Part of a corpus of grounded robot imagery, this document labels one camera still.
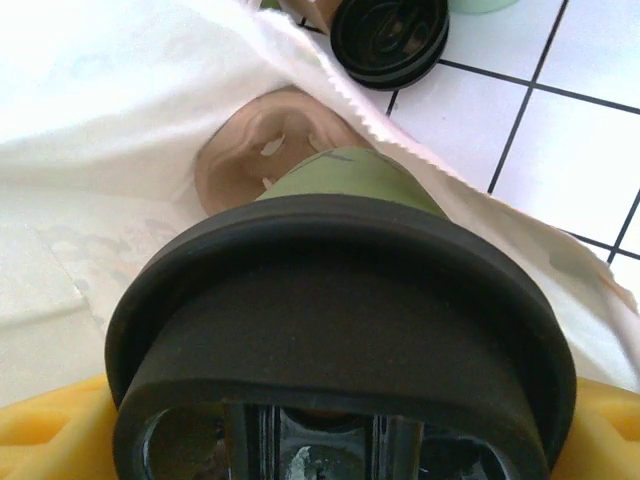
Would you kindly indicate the white printed paper bag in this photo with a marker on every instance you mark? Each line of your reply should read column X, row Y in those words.
column 100, row 100

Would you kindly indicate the beige pulp cup carrier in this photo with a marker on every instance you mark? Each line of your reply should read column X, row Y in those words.
column 240, row 150

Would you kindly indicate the green paper cup black lid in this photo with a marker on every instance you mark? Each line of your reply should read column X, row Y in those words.
column 340, row 325

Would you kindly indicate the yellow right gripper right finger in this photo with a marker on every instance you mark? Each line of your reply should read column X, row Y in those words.
column 610, row 440

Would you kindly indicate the mint green straw holder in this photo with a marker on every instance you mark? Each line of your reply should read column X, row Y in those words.
column 480, row 5

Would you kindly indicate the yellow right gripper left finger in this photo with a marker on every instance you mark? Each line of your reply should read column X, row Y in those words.
column 50, row 440

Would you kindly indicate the black plastic cup lid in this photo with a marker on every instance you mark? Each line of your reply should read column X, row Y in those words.
column 390, row 30
column 400, row 82

